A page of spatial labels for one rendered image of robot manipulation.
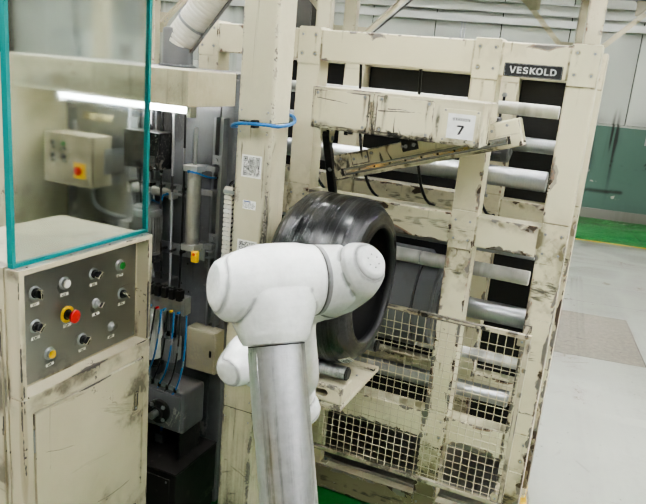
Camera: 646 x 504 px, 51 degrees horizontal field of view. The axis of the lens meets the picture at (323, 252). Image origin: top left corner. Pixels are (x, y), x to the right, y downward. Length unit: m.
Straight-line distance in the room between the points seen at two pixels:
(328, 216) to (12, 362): 0.98
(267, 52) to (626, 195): 9.46
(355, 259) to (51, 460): 1.31
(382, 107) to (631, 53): 9.08
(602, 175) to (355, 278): 10.12
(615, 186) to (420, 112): 9.08
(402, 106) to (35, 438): 1.52
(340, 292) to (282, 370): 0.17
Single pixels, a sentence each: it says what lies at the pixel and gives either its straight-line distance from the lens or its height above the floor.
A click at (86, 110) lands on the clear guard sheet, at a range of 2.05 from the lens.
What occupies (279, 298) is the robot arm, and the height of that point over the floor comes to 1.46.
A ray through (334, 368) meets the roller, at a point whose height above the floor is 0.92.
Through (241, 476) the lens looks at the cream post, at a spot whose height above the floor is 0.35.
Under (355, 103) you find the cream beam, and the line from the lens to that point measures 2.38.
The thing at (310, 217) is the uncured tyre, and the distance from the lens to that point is 2.10.
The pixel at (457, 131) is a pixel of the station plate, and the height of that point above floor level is 1.68.
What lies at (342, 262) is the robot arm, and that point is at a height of 1.51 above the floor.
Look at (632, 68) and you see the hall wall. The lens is 11.26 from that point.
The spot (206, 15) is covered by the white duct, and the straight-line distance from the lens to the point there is 2.72.
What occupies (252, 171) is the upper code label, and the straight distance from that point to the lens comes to 2.27.
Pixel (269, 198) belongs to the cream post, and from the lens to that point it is 2.28.
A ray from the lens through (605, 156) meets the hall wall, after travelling 11.20.
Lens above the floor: 1.84
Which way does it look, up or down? 15 degrees down
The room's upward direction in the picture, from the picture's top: 5 degrees clockwise
